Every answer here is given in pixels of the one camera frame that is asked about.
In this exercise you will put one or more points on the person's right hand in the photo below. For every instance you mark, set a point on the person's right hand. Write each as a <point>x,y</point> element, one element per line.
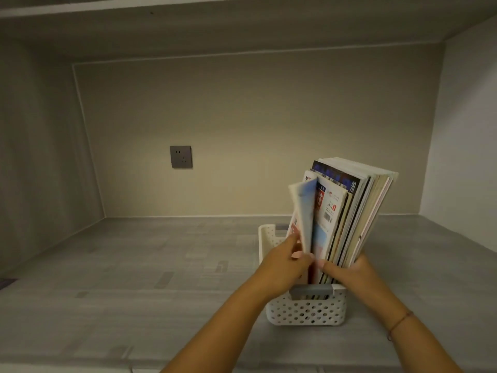
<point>355,279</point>

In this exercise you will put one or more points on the row of magazines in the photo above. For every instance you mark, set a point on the row of magazines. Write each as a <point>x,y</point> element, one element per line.
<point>359,205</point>

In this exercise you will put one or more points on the person's right thumb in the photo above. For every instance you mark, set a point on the person's right thumb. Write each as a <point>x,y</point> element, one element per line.
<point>333,267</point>

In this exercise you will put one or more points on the person's right forearm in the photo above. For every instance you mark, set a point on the person's right forearm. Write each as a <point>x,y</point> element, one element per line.
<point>413,334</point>

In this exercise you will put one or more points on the thin light blue magazine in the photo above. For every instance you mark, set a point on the thin light blue magazine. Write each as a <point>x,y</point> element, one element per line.
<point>305,213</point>

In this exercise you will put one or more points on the white perforated plastic basket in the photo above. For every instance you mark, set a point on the white perforated plastic basket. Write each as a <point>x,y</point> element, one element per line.
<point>306,310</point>

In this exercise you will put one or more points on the person's left hand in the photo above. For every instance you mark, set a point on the person's left hand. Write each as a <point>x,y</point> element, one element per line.
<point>280,269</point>

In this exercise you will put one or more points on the person's left forearm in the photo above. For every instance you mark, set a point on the person's left forearm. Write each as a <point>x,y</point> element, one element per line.
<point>221,330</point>

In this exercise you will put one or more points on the person's left thumb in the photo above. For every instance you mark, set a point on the person's left thumb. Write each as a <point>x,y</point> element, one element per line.
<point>305,260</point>

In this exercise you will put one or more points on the grey wall socket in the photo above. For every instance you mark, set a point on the grey wall socket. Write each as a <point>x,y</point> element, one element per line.
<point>181,157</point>

